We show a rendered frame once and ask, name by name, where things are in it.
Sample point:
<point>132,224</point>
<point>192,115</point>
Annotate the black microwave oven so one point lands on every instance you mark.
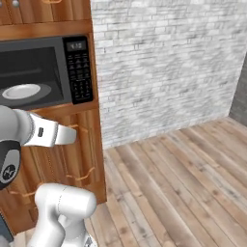
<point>78,70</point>

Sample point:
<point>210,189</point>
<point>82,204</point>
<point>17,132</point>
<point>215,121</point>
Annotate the silver cupboard knob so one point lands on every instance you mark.
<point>15,3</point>

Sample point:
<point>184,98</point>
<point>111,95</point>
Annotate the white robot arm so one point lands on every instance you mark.
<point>61,202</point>

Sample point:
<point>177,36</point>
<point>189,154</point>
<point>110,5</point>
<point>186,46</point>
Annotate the white plate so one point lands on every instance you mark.
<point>21,91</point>

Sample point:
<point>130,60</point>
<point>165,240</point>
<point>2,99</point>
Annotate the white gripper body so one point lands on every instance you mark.
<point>66,135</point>

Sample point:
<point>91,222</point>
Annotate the wooden cupboard door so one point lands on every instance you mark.
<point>69,11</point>

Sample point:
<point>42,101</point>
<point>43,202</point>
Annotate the tall wooden cabinet unit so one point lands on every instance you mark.
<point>87,151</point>

